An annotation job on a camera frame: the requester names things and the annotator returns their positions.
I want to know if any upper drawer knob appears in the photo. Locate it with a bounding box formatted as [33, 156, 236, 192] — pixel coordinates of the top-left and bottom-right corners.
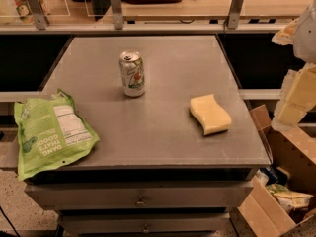
[135, 196, 146, 207]

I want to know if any green rice chip bag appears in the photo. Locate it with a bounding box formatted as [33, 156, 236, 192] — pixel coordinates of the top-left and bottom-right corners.
[14, 89, 100, 181]

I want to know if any colourful snack bag behind glass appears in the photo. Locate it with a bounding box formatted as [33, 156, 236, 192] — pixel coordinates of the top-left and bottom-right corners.
[0, 0, 49, 25]

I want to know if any yellow sponge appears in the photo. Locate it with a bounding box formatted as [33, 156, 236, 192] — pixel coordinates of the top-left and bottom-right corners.
[190, 94, 232, 136]

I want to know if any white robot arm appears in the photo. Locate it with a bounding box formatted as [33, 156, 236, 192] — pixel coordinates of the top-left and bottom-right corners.
[272, 0, 316, 131]

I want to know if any right metal bracket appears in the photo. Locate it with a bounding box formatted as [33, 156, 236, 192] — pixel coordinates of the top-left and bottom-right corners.
[225, 0, 244, 29]

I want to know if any silver soda can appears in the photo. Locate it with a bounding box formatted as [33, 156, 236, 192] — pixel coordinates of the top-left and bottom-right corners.
[119, 50, 145, 97]

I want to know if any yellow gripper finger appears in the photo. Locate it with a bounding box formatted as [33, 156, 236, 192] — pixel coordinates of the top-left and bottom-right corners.
[272, 19, 298, 45]
[272, 63, 316, 131]

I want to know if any grey metal drawer cabinet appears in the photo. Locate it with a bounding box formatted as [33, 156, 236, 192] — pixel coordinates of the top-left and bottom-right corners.
[26, 35, 269, 237]

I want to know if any drawer knob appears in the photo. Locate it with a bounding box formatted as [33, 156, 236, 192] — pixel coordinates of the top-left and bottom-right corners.
[142, 224, 150, 234]
[135, 196, 146, 207]

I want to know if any middle metal bracket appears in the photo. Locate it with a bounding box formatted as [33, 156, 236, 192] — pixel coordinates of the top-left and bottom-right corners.
[110, 0, 124, 30]

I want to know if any left metal bracket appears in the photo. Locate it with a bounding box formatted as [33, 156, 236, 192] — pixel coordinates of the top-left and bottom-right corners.
[27, 0, 49, 30]

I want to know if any cardboard box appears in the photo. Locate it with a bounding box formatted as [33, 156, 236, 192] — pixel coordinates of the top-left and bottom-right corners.
[238, 105, 316, 237]

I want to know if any metal bracket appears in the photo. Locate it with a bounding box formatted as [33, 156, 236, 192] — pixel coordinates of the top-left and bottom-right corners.
[110, 0, 124, 30]
[27, 0, 49, 30]
[225, 0, 244, 29]

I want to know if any snack package in box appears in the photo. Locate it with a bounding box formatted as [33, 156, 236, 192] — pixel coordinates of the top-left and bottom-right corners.
[266, 184, 313, 213]

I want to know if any lower drawer knob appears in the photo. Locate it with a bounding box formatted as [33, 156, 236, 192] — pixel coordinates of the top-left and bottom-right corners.
[142, 224, 150, 234]

